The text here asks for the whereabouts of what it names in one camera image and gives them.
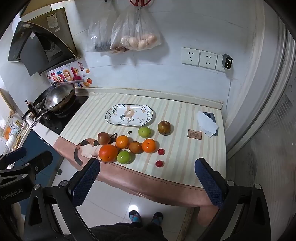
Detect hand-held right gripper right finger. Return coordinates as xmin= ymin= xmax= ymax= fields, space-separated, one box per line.
xmin=194 ymin=158 xmax=271 ymax=241

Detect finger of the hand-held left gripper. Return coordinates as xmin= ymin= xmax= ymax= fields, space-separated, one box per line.
xmin=30 ymin=150 xmax=53 ymax=173
xmin=0 ymin=147 xmax=27 ymax=165

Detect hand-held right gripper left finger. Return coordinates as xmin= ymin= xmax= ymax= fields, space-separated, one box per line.
xmin=24 ymin=158 xmax=101 ymax=241

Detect large red-orange orange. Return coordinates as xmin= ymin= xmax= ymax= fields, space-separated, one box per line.
xmin=99 ymin=144 xmax=119 ymax=163

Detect green apple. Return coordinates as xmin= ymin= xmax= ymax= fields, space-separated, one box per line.
xmin=138 ymin=126 xmax=152 ymax=139
xmin=117 ymin=150 xmax=132 ymax=164

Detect brown round fruit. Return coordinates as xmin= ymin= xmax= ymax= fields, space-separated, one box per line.
xmin=97 ymin=132 xmax=111 ymax=144
xmin=129 ymin=141 xmax=143 ymax=154
xmin=158 ymin=120 xmax=171 ymax=135

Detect small orange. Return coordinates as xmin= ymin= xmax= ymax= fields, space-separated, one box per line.
xmin=142 ymin=138 xmax=158 ymax=153
xmin=115 ymin=135 xmax=130 ymax=149

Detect floral ceramic plate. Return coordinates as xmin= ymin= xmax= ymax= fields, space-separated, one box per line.
xmin=105 ymin=104 xmax=156 ymax=127

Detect blue kitchen cabinet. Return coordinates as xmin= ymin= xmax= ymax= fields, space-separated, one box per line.
xmin=21 ymin=128 xmax=64 ymax=186

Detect brown label tag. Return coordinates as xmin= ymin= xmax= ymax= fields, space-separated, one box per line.
xmin=188 ymin=129 xmax=204 ymax=140

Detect black glass stove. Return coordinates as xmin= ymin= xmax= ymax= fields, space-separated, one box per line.
xmin=39 ymin=95 xmax=89 ymax=135

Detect metal wok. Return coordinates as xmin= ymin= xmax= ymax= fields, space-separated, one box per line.
xmin=22 ymin=83 xmax=77 ymax=121

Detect white tissue paper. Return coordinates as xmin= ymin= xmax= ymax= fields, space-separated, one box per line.
xmin=196 ymin=111 xmax=220 ymax=137

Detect person's dark clothing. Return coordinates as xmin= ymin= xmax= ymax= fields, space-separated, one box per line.
xmin=88 ymin=222 xmax=167 ymax=241

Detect dark blue tissue pack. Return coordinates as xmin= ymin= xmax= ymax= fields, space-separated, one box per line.
xmin=203 ymin=112 xmax=219 ymax=136

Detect striped tablecloth with cat print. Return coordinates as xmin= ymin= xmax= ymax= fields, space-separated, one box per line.
xmin=54 ymin=92 xmax=226 ymax=227

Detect black range hood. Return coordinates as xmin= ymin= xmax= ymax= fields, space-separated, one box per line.
xmin=8 ymin=8 xmax=80 ymax=77

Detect black power plug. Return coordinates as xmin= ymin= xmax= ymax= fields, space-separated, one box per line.
xmin=222 ymin=54 xmax=233 ymax=69

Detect clear plastic bag dark contents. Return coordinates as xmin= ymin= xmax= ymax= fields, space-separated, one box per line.
xmin=87 ymin=2 xmax=119 ymax=52

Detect clear plastic bag of eggs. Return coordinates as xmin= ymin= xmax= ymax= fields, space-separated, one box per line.
xmin=110 ymin=6 xmax=162 ymax=52

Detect colourful wall stickers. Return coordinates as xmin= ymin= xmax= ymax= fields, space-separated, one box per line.
xmin=46 ymin=61 xmax=93 ymax=88

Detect white wall socket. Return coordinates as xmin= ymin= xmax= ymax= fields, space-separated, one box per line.
xmin=199 ymin=50 xmax=218 ymax=69
xmin=181 ymin=47 xmax=200 ymax=67
xmin=216 ymin=54 xmax=232 ymax=72

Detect red handled scissors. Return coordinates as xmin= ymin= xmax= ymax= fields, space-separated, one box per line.
xmin=129 ymin=0 xmax=151 ymax=24

